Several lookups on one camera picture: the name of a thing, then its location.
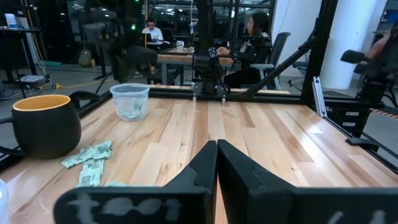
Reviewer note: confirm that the person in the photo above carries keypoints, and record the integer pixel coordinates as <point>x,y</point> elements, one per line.
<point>153,32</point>
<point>248,62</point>

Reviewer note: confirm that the black control box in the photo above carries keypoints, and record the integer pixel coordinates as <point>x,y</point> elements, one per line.
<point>348,119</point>

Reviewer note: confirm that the black aluminium table frame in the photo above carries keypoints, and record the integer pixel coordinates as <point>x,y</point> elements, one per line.
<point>317,46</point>

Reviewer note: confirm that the white pillar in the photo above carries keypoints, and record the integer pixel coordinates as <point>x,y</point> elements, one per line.
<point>351,40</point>

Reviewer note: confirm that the black shelf stand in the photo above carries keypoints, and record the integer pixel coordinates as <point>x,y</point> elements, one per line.
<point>18,46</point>

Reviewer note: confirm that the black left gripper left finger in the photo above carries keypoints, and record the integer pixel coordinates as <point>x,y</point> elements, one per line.
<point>186,199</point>

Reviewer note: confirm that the white wipes canister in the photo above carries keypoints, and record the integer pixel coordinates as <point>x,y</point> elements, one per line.
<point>11,21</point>

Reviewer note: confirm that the black mug yellow inside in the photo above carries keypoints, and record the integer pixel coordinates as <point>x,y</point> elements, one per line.
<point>46,130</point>

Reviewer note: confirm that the silver aluminium bracket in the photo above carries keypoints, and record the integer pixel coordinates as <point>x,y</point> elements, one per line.
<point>318,96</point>

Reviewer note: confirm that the white power box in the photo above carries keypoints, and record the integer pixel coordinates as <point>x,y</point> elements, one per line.
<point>32,78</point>

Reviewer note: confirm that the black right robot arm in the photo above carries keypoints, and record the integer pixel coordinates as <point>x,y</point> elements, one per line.
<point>208,68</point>

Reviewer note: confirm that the green backpack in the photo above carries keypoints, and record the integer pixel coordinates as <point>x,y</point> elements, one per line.
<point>84,58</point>

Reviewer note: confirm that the grey office chair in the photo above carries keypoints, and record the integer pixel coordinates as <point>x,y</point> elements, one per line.
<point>276,49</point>

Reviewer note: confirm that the black office chair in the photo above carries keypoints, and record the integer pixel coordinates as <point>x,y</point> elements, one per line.
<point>382,68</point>

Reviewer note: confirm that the clear drinking glass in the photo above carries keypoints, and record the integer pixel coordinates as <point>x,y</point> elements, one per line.
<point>180,45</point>

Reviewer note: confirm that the person's forearm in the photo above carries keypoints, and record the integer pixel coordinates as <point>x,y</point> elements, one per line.
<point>377,46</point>

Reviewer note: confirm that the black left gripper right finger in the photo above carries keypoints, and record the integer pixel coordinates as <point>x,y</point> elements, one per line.
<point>255,199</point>

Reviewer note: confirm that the wooden desk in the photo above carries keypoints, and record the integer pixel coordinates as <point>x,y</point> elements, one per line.
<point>174,59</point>

